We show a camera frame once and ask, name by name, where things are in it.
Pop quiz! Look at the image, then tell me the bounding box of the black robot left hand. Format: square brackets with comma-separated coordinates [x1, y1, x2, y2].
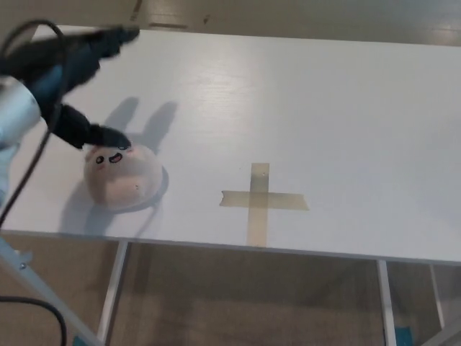
[4, 24, 141, 151]

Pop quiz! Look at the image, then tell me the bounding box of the pink dumpling plush toy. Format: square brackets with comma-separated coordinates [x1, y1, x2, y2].
[82, 143, 170, 214]

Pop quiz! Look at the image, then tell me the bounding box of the white table leg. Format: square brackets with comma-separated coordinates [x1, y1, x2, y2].
[375, 259, 396, 346]
[97, 241, 129, 346]
[429, 264, 448, 331]

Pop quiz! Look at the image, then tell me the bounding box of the light blue metal frame bar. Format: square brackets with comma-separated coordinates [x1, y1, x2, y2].
[0, 235, 104, 346]

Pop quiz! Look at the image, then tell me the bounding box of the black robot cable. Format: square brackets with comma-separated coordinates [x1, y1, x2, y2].
[0, 19, 70, 346]

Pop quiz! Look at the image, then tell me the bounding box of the grey metal frame bar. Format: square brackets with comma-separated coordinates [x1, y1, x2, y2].
[428, 316, 461, 346]

